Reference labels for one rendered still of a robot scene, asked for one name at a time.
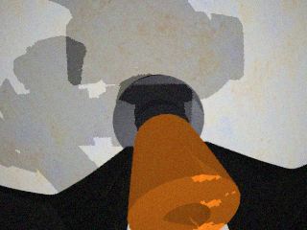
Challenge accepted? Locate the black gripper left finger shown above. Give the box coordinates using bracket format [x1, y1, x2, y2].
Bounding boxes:
[0, 146, 134, 230]

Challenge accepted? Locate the dark grey round pedestal with shaft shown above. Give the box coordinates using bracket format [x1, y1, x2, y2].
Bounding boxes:
[112, 76, 203, 149]

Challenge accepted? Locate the orange knob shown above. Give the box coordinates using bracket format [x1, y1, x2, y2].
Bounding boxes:
[127, 114, 241, 230]

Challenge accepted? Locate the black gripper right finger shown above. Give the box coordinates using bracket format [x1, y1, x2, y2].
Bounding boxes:
[204, 142, 307, 230]

